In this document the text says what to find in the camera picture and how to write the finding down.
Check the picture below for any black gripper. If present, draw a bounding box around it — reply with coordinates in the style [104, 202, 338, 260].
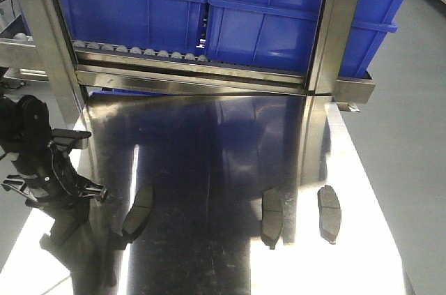
[1, 129, 124, 288]

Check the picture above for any brake pad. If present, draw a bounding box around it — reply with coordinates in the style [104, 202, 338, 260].
[121, 185, 154, 243]
[317, 185, 341, 245]
[261, 188, 284, 250]

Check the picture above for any left blue bin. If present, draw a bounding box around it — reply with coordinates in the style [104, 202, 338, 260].
[59, 0, 207, 54]

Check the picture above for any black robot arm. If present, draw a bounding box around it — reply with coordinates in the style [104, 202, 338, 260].
[1, 95, 119, 294]

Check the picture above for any stainless steel rack frame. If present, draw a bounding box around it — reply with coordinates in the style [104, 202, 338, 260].
[1, 0, 375, 127]

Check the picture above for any lower stacked blue bin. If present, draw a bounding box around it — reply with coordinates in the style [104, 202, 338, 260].
[206, 0, 397, 78]

